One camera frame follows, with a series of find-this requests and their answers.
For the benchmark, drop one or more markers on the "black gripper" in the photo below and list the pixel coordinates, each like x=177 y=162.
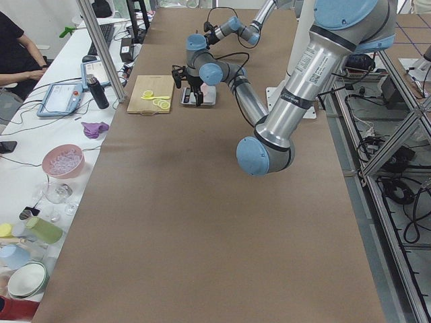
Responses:
x=194 y=81
x=211 y=38

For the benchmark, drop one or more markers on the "pink plastic cup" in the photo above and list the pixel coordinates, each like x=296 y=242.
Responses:
x=205 y=89

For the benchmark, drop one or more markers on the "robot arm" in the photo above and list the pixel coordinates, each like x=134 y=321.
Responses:
x=247 y=35
x=339 y=29

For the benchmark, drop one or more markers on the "yellow cup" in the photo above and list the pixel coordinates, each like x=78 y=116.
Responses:
x=6 y=230

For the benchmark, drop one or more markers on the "light blue cup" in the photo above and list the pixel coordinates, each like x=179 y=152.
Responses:
x=14 y=256

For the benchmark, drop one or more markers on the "wooden cutting board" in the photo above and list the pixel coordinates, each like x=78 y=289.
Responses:
x=161 y=85

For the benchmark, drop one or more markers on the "lemon slice by knife tip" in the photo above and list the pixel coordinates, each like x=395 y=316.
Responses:
x=148 y=94

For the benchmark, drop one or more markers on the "yellow plastic knife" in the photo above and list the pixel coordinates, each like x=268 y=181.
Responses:
x=155 y=97

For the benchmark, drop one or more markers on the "black water bottle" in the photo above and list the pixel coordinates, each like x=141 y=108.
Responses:
x=97 y=91

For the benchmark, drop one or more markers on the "teach pendant far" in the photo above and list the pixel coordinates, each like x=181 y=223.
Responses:
x=95 y=68

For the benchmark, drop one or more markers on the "teach pendant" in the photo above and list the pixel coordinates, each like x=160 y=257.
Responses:
x=95 y=68
x=60 y=99

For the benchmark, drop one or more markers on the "purple cloth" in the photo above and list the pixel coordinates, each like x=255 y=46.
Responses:
x=92 y=130

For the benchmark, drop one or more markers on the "teach pendant near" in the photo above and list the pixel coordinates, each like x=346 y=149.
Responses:
x=60 y=99

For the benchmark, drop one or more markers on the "pink bowl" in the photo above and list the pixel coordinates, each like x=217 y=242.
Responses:
x=64 y=161

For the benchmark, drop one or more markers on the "seated person black shirt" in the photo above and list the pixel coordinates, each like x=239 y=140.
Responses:
x=21 y=61

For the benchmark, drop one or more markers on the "clear glass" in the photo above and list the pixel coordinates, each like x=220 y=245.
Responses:
x=57 y=193

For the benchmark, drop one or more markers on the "green bottle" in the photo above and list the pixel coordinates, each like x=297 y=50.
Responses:
x=43 y=230

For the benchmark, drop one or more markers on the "white green rimmed bowl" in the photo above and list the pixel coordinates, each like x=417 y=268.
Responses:
x=28 y=280

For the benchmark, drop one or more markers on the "lemon slice near handle end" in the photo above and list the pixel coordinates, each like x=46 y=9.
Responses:
x=165 y=107

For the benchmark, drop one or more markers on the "aluminium frame post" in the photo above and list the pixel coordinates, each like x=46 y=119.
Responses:
x=95 y=34

